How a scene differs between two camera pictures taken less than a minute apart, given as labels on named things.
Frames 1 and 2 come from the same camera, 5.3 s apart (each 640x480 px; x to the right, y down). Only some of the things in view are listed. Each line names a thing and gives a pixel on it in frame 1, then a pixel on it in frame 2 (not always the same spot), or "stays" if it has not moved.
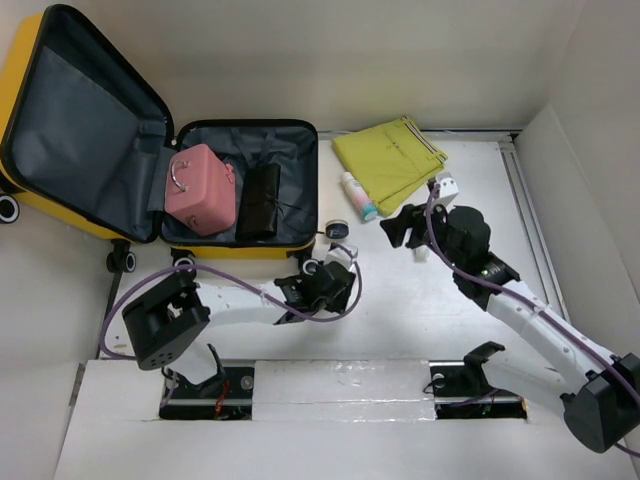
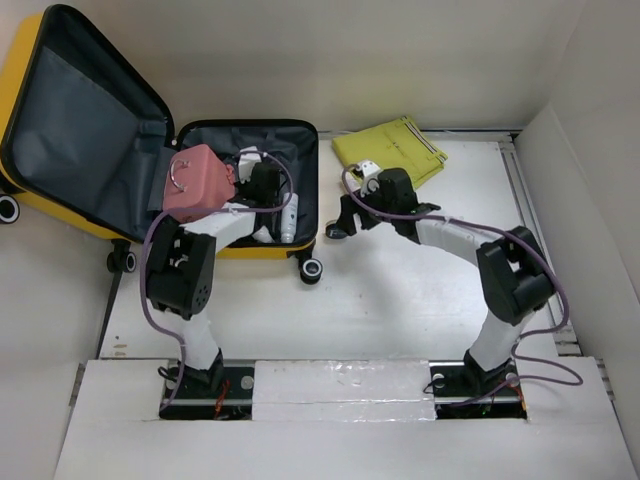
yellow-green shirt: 387,159 stays
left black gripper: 336,304 to 242,188
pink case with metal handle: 200,189 stays
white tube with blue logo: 421,255 to 289,217
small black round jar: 337,229 stays
